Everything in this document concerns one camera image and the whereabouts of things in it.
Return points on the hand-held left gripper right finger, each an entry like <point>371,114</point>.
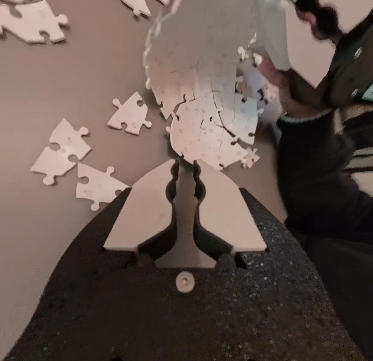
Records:
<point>230,215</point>

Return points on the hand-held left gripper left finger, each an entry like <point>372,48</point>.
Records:
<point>142,215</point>

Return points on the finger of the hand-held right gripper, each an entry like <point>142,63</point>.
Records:
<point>320,14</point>
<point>274,31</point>

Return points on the large white puzzle ball shell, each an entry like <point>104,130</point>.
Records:
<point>198,46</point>

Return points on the small white puzzle ball section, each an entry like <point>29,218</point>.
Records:
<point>198,133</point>

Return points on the person's right forearm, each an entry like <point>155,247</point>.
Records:
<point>314,163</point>

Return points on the scattered white puzzle pieces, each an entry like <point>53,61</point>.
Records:
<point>64,151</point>

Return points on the person's right hand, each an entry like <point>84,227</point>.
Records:
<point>297,96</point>

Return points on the person's dark trousers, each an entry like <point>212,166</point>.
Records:
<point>349,279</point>

